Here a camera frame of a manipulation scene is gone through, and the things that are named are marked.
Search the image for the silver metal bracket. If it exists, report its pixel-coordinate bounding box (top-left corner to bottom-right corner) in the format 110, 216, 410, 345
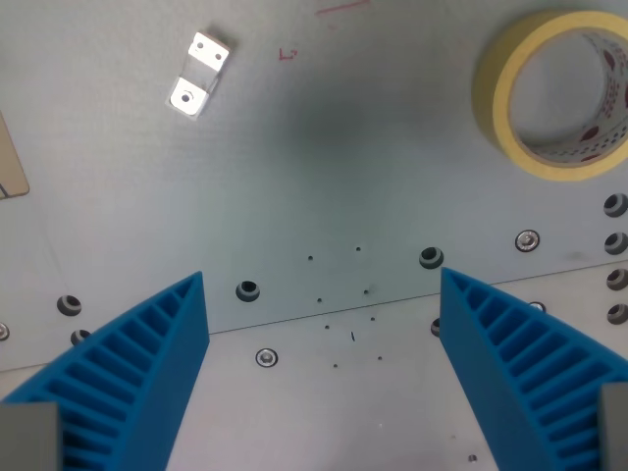
165, 30, 232, 120

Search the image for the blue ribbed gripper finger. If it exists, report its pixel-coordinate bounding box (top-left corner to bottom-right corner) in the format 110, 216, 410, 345
439, 267, 628, 471
0, 271, 211, 471

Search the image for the tan wooden board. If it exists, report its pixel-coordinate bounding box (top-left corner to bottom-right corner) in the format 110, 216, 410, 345
0, 111, 30, 201

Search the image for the yellow masking tape roll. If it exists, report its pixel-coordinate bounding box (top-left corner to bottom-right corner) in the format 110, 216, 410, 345
471, 10, 628, 183

